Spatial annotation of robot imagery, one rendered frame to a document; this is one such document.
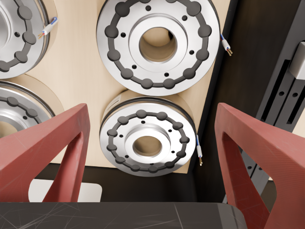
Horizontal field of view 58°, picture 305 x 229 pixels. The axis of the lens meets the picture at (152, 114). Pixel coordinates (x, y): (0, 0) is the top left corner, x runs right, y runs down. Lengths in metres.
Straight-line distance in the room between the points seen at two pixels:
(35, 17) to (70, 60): 0.06
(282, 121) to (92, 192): 0.22
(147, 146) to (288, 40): 0.19
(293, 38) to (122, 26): 0.12
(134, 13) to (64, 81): 0.11
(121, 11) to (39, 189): 0.22
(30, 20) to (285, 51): 0.18
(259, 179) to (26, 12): 0.23
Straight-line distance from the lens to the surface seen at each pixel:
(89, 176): 0.36
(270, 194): 0.39
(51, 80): 0.30
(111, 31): 0.24
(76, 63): 0.29
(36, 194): 0.35
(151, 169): 0.32
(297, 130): 0.36
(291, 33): 0.17
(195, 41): 0.23
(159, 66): 0.23
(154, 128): 0.27
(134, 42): 0.23
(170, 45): 0.25
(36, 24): 0.25
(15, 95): 0.29
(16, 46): 0.26
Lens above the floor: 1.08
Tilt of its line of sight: 55 degrees down
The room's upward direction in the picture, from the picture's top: 179 degrees counter-clockwise
